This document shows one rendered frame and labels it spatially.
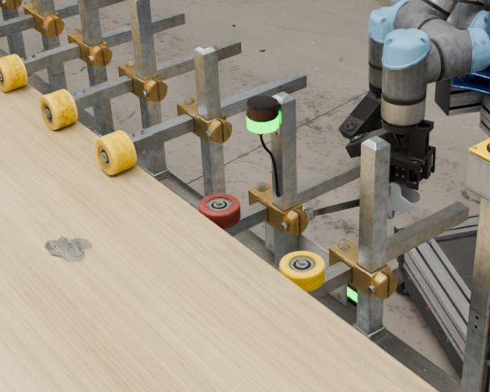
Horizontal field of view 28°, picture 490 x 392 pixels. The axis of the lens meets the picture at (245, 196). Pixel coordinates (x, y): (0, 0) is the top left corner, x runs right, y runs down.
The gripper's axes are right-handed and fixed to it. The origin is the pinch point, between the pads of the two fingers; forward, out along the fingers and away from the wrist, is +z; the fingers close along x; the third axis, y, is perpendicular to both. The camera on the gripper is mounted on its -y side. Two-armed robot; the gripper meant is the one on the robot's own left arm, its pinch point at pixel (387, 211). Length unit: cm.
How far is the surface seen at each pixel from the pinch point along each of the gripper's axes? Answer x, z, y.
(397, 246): 0.0, 7.2, 2.1
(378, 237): -10.0, -1.2, 3.0
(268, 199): -0.7, 5.2, -25.8
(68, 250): -38, 1, -45
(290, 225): -4.2, 7.1, -18.6
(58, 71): 33, 11, -114
